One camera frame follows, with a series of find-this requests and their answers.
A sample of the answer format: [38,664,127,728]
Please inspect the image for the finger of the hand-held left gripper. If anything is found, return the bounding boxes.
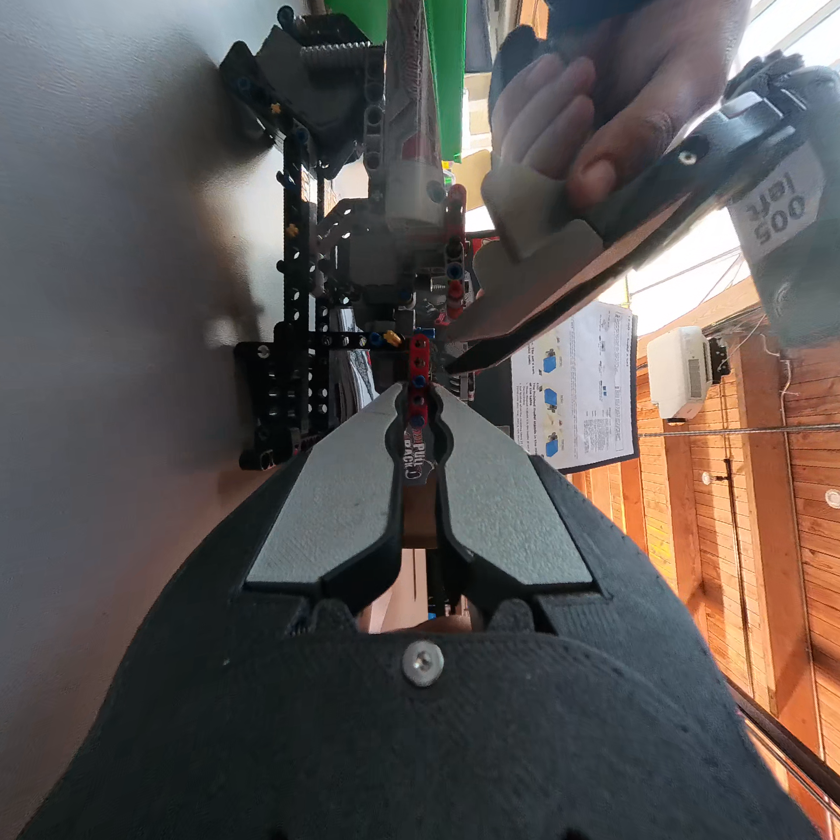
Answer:
[445,266,632,376]
[448,197,691,343]

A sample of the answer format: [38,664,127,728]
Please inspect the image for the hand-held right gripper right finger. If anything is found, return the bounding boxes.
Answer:
[433,386,595,613]

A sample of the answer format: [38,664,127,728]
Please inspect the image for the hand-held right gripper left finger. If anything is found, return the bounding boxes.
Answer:
[244,382,405,615]

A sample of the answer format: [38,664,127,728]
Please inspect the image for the red lego beam blue pins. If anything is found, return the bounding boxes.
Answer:
[406,333,435,431]

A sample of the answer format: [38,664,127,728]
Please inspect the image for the lego technic vehicle model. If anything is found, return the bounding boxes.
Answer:
[218,0,488,473]

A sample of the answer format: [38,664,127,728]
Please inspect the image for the person's left hand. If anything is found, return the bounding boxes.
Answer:
[491,0,752,212]

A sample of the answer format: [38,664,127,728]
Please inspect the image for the printed instruction sheet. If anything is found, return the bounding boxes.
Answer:
[511,298,641,475]

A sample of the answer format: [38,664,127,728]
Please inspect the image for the white box appliance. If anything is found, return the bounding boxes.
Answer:
[646,325,732,421]

